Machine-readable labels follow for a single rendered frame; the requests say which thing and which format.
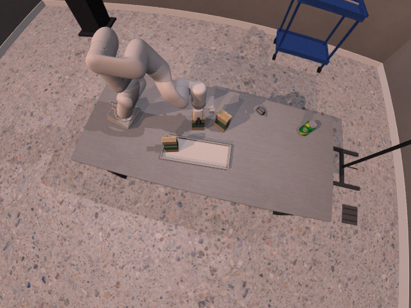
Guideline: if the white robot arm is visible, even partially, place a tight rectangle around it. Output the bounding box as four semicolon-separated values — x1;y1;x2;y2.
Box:
85;27;214;122

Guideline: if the green and yellow drink can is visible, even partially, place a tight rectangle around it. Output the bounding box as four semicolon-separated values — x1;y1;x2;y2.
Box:
299;120;317;136

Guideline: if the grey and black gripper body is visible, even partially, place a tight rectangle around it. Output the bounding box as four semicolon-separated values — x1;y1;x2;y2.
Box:
193;108;203;121

